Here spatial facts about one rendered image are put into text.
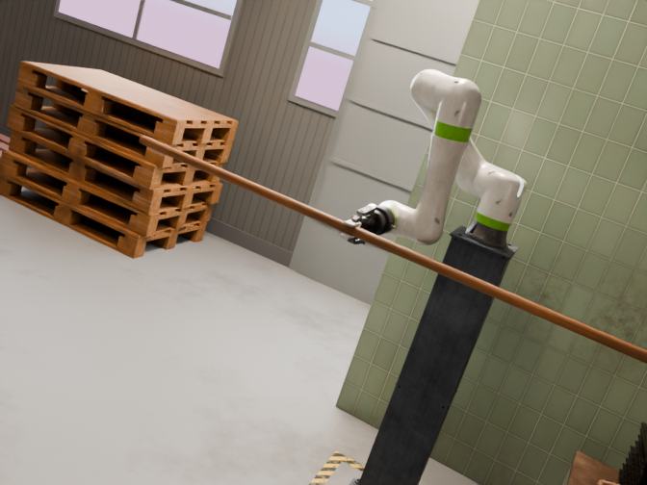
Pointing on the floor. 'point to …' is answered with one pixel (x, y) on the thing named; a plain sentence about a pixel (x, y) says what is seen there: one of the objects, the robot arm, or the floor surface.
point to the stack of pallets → (113, 156)
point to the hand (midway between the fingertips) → (350, 229)
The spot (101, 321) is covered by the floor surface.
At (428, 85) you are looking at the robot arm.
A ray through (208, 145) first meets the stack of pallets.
